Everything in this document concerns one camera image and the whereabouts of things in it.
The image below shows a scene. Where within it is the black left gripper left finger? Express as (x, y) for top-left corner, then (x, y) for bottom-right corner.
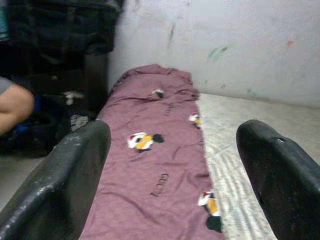
(0, 119), (112, 240)

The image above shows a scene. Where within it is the large black duffel bag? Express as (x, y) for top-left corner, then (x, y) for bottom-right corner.
(7, 0), (123, 57)

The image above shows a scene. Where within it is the white patterned quilted mattress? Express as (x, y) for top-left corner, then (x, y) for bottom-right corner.
(197, 92), (320, 240)

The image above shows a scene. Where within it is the black bag with white print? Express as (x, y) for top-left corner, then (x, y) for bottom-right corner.
(32, 89), (98, 156)

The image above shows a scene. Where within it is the person in pink shirt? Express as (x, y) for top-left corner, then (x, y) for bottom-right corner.
(0, 76), (35, 137)

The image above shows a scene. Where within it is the purple cartoon print blanket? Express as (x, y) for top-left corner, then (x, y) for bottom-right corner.
(79, 63), (225, 240)

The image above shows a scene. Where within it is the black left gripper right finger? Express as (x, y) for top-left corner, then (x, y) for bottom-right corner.
(236, 119), (320, 240)

